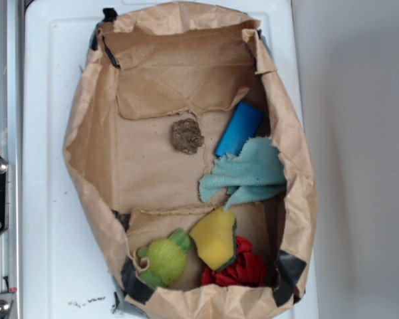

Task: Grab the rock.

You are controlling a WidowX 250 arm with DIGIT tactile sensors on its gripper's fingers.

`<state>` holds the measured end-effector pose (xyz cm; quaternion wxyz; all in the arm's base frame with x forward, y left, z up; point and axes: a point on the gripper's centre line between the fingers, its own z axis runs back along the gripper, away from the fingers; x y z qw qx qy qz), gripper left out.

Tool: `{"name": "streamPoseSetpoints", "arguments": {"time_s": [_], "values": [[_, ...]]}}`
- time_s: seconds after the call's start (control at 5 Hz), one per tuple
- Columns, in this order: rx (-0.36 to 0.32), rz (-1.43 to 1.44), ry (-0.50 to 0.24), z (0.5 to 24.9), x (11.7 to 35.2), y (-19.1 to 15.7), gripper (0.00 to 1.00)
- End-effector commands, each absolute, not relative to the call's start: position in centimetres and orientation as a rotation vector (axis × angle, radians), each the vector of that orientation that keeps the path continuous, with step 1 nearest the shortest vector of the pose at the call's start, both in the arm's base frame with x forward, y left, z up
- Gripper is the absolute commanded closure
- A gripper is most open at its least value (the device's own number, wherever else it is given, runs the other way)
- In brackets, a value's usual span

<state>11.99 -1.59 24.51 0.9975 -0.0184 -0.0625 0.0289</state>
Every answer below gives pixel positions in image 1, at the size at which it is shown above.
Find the brown grey rock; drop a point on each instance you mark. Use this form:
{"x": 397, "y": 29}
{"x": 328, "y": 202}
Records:
{"x": 186, "y": 136}

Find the brown paper bag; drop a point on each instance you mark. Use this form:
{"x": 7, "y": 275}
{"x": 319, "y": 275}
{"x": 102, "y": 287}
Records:
{"x": 152, "y": 67}

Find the blue rectangular block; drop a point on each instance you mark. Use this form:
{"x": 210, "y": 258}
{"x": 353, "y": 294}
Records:
{"x": 243, "y": 125}

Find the light blue knitted cloth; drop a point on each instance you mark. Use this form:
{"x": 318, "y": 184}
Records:
{"x": 256, "y": 174}

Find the yellow green sponge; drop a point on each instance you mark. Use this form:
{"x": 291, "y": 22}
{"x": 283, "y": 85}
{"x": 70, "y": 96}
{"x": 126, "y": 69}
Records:
{"x": 214, "y": 236}

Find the green plush toy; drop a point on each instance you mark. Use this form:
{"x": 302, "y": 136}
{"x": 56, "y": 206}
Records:
{"x": 167, "y": 259}

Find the red crumpled cloth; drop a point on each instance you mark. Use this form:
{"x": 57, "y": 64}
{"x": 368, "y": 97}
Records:
{"x": 247, "y": 269}

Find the aluminium frame rail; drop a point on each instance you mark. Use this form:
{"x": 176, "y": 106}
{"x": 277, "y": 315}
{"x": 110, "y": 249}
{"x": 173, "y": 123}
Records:
{"x": 11, "y": 104}

